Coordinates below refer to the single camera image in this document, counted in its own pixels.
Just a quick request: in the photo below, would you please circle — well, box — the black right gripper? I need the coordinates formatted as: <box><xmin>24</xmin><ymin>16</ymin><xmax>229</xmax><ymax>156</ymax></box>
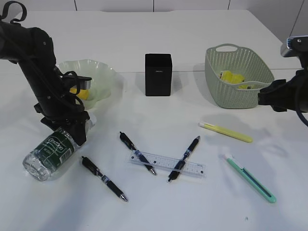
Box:
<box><xmin>258</xmin><ymin>69</ymin><xmax>308</xmax><ymax>113</ymax></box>

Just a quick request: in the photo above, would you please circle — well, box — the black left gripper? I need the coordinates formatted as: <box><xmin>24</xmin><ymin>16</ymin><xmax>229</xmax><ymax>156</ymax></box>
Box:
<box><xmin>33</xmin><ymin>69</ymin><xmax>87</xmax><ymax>146</ymax></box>

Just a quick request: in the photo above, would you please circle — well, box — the yellow pear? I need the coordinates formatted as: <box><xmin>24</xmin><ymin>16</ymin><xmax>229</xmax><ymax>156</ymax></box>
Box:
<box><xmin>70</xmin><ymin>88</ymin><xmax>90</xmax><ymax>100</ymax></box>

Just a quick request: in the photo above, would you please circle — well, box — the clear plastic water bottle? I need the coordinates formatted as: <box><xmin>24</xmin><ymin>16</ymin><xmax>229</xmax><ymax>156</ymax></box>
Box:
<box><xmin>23</xmin><ymin>111</ymin><xmax>97</xmax><ymax>181</ymax></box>

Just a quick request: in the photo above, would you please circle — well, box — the yellow waste paper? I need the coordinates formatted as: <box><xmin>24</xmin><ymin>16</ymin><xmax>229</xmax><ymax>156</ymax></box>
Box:
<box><xmin>219</xmin><ymin>70</ymin><xmax>255</xmax><ymax>90</ymax></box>

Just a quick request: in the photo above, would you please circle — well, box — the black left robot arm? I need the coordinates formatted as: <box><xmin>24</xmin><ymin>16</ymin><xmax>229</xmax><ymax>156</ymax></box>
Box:
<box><xmin>0</xmin><ymin>3</ymin><xmax>92</xmax><ymax>146</ymax></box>

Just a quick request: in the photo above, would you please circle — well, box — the black pen left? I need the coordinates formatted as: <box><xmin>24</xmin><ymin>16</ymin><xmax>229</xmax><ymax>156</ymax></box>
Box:
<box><xmin>81</xmin><ymin>156</ymin><xmax>128</xmax><ymax>202</ymax></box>

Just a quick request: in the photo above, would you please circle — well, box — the black pen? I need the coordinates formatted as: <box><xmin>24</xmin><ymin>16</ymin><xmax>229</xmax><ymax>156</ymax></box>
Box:
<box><xmin>119</xmin><ymin>132</ymin><xmax>157</xmax><ymax>176</ymax></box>
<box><xmin>168</xmin><ymin>136</ymin><xmax>200</xmax><ymax>182</ymax></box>
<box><xmin>81</xmin><ymin>156</ymin><xmax>128</xmax><ymax>202</ymax></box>

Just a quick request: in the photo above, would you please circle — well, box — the green plastic woven basket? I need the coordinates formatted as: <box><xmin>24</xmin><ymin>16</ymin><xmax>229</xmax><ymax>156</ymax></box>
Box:
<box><xmin>205</xmin><ymin>44</ymin><xmax>274</xmax><ymax>109</ymax></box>

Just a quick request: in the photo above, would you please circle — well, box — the black pen middle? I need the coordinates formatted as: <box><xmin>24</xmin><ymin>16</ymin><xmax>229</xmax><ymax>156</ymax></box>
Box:
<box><xmin>119</xmin><ymin>132</ymin><xmax>157</xmax><ymax>176</ymax></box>

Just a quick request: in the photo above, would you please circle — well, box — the green ruffled glass plate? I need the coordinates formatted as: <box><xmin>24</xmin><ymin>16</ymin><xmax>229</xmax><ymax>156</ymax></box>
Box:
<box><xmin>57</xmin><ymin>59</ymin><xmax>116</xmax><ymax>110</ymax></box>

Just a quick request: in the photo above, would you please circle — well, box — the yellow utility knife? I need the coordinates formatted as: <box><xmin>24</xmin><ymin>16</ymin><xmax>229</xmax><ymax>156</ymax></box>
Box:
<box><xmin>198</xmin><ymin>122</ymin><xmax>253</xmax><ymax>143</ymax></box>

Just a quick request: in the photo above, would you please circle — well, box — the teal utility knife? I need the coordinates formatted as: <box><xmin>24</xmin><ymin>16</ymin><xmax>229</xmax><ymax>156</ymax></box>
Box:
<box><xmin>223</xmin><ymin>154</ymin><xmax>277</xmax><ymax>204</ymax></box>

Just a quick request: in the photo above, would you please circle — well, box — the clear plastic ruler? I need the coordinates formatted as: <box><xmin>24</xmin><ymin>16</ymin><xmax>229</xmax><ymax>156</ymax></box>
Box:
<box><xmin>126</xmin><ymin>152</ymin><xmax>206</xmax><ymax>178</ymax></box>

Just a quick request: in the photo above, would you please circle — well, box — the black square pen holder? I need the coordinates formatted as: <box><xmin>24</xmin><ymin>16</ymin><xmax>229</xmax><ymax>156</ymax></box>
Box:
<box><xmin>145</xmin><ymin>53</ymin><xmax>172</xmax><ymax>96</ymax></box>

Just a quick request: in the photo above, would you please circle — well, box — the black pen right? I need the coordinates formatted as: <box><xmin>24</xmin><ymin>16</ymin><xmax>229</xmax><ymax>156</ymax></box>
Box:
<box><xmin>168</xmin><ymin>136</ymin><xmax>200</xmax><ymax>182</ymax></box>

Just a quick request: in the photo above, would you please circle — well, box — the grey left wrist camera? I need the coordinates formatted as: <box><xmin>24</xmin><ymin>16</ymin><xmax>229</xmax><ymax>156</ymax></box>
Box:
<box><xmin>63</xmin><ymin>76</ymin><xmax>92</xmax><ymax>90</ymax></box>

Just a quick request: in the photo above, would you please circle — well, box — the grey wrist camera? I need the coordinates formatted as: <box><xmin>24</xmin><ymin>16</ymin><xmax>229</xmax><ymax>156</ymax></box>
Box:
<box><xmin>63</xmin><ymin>76</ymin><xmax>92</xmax><ymax>90</ymax></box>
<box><xmin>280</xmin><ymin>35</ymin><xmax>308</xmax><ymax>57</ymax></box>

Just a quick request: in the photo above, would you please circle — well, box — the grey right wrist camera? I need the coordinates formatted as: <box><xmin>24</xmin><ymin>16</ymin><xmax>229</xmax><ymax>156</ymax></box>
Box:
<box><xmin>280</xmin><ymin>35</ymin><xmax>308</xmax><ymax>57</ymax></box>

